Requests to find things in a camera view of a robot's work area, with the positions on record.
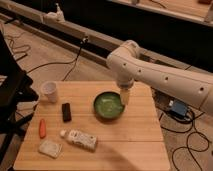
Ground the white sponge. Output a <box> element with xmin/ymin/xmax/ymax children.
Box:
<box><xmin>38</xmin><ymin>140</ymin><xmax>62</xmax><ymax>158</ymax></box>

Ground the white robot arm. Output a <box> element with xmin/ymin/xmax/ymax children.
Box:
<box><xmin>106</xmin><ymin>40</ymin><xmax>213</xmax><ymax>115</ymax></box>

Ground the green bowl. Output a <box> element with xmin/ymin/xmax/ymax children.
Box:
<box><xmin>93</xmin><ymin>91</ymin><xmax>125</xmax><ymax>120</ymax></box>

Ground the blue box on floor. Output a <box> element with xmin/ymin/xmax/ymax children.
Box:
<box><xmin>169</xmin><ymin>99</ymin><xmax>188</xmax><ymax>119</ymax></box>

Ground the wooden table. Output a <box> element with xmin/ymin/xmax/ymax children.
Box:
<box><xmin>14</xmin><ymin>81</ymin><xmax>170</xmax><ymax>171</ymax></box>

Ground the black rectangular block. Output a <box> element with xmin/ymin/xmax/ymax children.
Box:
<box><xmin>62</xmin><ymin>103</ymin><xmax>71</xmax><ymax>122</ymax></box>

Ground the white plastic bottle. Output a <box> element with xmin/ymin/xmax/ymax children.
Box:
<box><xmin>60</xmin><ymin>130</ymin><xmax>97</xmax><ymax>151</ymax></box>

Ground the orange carrot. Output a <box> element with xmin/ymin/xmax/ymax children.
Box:
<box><xmin>39</xmin><ymin>119</ymin><xmax>46</xmax><ymax>139</ymax></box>

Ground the black chair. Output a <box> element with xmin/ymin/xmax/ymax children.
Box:
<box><xmin>0</xmin><ymin>31</ymin><xmax>38</xmax><ymax>164</ymax></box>

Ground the black cable on floor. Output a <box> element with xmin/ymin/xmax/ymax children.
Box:
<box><xmin>25</xmin><ymin>35</ymin><xmax>90</xmax><ymax>82</ymax></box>

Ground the white object on rail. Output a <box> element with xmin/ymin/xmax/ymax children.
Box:
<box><xmin>44</xmin><ymin>3</ymin><xmax>65</xmax><ymax>22</ymax></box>

